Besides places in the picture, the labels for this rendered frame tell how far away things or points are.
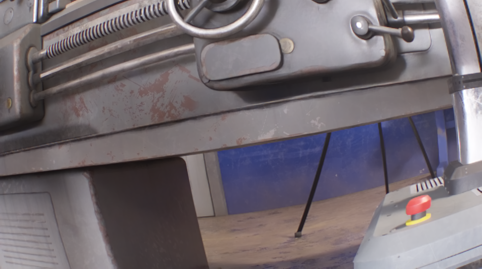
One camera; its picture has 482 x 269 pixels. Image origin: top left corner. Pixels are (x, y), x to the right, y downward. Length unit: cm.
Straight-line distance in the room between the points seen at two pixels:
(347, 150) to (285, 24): 349
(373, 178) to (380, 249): 410
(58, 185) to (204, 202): 342
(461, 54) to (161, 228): 127
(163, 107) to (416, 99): 63
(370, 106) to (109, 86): 67
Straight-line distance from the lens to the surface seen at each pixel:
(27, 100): 188
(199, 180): 521
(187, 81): 173
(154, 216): 207
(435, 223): 82
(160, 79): 176
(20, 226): 201
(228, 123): 151
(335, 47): 146
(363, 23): 140
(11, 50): 188
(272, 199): 510
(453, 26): 107
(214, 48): 151
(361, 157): 492
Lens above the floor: 39
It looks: 2 degrees up
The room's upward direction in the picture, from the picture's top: 9 degrees counter-clockwise
